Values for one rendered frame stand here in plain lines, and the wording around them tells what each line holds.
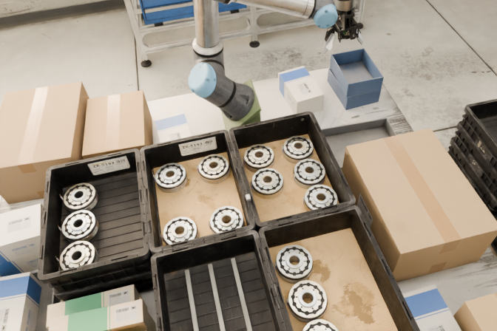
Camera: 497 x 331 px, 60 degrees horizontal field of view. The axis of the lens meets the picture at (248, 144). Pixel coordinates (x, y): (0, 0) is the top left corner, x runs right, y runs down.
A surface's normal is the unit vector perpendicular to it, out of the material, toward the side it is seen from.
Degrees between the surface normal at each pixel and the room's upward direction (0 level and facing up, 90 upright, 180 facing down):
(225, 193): 0
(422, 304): 0
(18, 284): 0
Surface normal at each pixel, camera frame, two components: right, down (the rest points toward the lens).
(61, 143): -0.06, -0.66
